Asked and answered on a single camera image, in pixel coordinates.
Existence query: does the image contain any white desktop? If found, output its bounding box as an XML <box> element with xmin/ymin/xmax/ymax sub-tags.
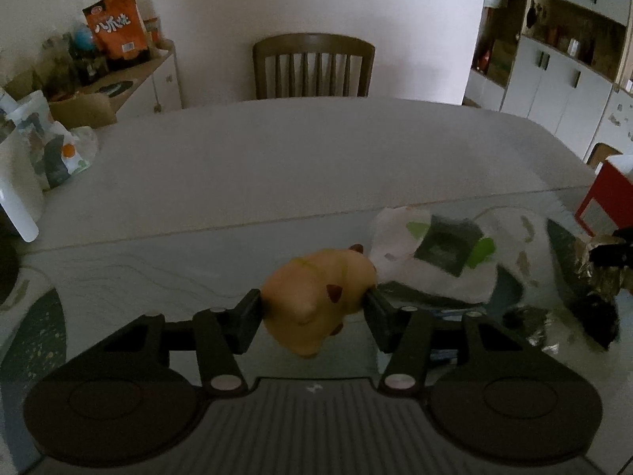
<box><xmin>0</xmin><ymin>96</ymin><xmax>633</xmax><ymax>475</ymax></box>

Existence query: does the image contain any white and dark packet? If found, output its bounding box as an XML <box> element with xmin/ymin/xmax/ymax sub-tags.
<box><xmin>572</xmin><ymin>235</ymin><xmax>625</xmax><ymax>289</ymax></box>

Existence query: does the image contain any orange snack bag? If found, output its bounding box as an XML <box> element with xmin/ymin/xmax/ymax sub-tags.
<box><xmin>82</xmin><ymin>0</ymin><xmax>150</xmax><ymax>63</ymax></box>

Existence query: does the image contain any printed tissue pack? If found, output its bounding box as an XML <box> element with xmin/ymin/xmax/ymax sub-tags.
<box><xmin>7</xmin><ymin>91</ymin><xmax>100</xmax><ymax>191</ymax></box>

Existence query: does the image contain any white wall cabinet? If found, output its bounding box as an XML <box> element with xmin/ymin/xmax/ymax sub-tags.
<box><xmin>465</xmin><ymin>0</ymin><xmax>633</xmax><ymax>164</ymax></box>

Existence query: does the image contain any yellow plush toy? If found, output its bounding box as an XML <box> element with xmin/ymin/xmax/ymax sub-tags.
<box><xmin>260</xmin><ymin>243</ymin><xmax>379</xmax><ymax>357</ymax></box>

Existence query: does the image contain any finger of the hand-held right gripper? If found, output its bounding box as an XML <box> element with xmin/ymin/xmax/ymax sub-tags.
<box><xmin>592</xmin><ymin>230</ymin><xmax>633</xmax><ymax>267</ymax></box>

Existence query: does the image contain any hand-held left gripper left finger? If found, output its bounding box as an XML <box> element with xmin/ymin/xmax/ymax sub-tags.
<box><xmin>72</xmin><ymin>288</ymin><xmax>265</xmax><ymax>399</ymax></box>

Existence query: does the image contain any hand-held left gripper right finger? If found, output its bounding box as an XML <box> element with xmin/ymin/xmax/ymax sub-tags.
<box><xmin>363</xmin><ymin>287</ymin><xmax>542</xmax><ymax>399</ymax></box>

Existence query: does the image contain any white sideboard cabinet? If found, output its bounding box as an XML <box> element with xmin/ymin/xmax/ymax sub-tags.
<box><xmin>94</xmin><ymin>40</ymin><xmax>184</xmax><ymax>124</ymax></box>

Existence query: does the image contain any white patterned cloth bag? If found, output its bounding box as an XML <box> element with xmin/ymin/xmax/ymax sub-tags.
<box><xmin>370</xmin><ymin>206</ymin><xmax>498</xmax><ymax>304</ymax></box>

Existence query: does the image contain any small blue packet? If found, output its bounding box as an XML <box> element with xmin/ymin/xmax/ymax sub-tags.
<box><xmin>428</xmin><ymin>307</ymin><xmax>488</xmax><ymax>362</ymax></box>

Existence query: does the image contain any leaf print placemat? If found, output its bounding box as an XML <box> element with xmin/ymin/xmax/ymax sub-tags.
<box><xmin>475</xmin><ymin>206</ymin><xmax>614</xmax><ymax>352</ymax></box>

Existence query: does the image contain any red and white box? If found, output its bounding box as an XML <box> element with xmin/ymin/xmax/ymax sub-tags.
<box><xmin>574</xmin><ymin>154</ymin><xmax>633</xmax><ymax>236</ymax></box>

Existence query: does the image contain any wooden slat-back chair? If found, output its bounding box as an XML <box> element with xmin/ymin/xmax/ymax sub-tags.
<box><xmin>252</xmin><ymin>33</ymin><xmax>375</xmax><ymax>100</ymax></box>

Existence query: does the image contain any dark green speckled placemat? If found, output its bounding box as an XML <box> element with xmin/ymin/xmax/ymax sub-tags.
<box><xmin>0</xmin><ymin>284</ymin><xmax>68</xmax><ymax>407</ymax></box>

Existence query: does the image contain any cardboard box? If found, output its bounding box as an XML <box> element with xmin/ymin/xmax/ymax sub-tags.
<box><xmin>2</xmin><ymin>72</ymin><xmax>118</xmax><ymax>129</ymax></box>

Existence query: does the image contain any black crumpled wrapper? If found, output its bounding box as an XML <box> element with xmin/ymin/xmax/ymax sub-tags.
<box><xmin>568</xmin><ymin>291</ymin><xmax>622</xmax><ymax>353</ymax></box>

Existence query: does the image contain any dark foil wrapper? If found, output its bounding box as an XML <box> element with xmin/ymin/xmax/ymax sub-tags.
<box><xmin>503</xmin><ymin>306</ymin><xmax>561</xmax><ymax>353</ymax></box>

